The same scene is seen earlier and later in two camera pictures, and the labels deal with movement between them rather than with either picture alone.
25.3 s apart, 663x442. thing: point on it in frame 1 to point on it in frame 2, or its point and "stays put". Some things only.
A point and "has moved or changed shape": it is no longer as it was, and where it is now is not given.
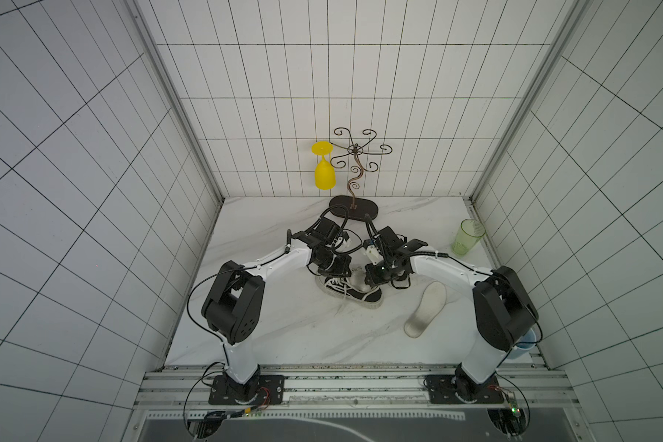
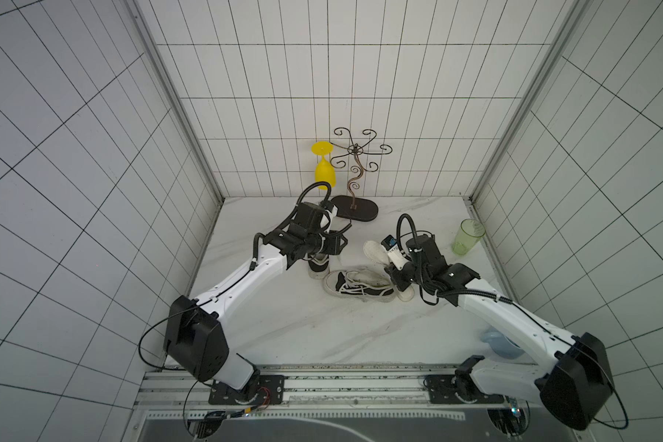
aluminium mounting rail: [204, 393] stays put
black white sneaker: [353, 289] has moved or changed shape
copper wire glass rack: [357, 206] stays put
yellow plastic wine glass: [324, 177] stays put
